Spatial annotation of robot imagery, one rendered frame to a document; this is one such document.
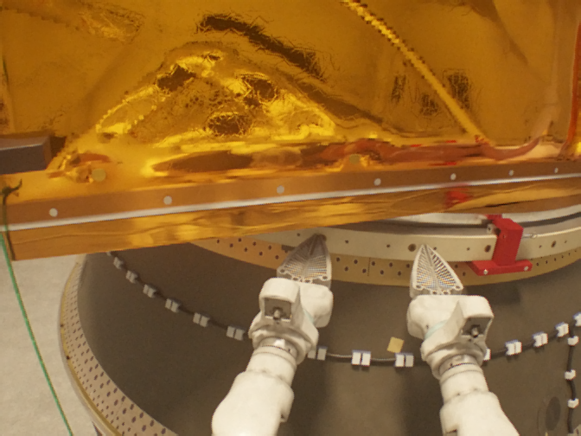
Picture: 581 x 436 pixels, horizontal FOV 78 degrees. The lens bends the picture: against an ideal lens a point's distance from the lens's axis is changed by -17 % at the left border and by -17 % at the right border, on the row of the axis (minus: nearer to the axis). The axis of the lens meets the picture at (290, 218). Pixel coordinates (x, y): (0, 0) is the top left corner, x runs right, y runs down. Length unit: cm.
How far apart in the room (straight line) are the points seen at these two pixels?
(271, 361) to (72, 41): 42
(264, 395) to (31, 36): 46
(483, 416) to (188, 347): 61
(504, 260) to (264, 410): 51
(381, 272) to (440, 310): 22
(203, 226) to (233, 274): 26
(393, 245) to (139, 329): 60
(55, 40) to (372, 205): 50
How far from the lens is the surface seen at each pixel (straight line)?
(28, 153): 49
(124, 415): 108
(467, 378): 53
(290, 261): 66
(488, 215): 81
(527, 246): 84
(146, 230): 58
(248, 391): 47
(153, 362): 99
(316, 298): 58
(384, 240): 72
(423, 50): 59
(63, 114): 51
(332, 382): 81
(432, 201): 74
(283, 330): 52
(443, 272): 68
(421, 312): 59
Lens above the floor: 201
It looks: 24 degrees down
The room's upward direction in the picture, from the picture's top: 2 degrees clockwise
